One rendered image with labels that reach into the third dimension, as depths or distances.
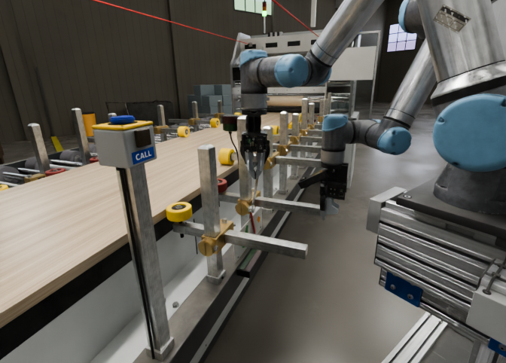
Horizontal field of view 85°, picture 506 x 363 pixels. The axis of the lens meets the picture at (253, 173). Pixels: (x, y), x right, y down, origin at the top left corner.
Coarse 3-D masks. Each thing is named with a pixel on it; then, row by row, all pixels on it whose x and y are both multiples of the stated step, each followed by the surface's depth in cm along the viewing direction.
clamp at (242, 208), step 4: (252, 192) 109; (256, 192) 109; (260, 192) 110; (252, 196) 105; (256, 196) 106; (260, 196) 110; (240, 200) 102; (244, 200) 102; (248, 200) 101; (236, 204) 101; (240, 204) 100; (244, 204) 99; (248, 204) 101; (236, 208) 101; (240, 208) 100; (244, 208) 100; (240, 212) 101; (244, 212) 100; (248, 212) 102
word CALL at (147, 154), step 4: (148, 148) 49; (152, 148) 50; (136, 152) 47; (140, 152) 47; (144, 152) 48; (148, 152) 49; (152, 152) 50; (132, 156) 46; (136, 156) 47; (140, 156) 47; (144, 156) 48; (148, 156) 49; (152, 156) 50; (136, 160) 47; (140, 160) 48; (144, 160) 48
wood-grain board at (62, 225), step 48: (192, 144) 183; (0, 192) 106; (48, 192) 105; (96, 192) 104; (192, 192) 103; (0, 240) 73; (48, 240) 72; (96, 240) 72; (0, 288) 56; (48, 288) 57
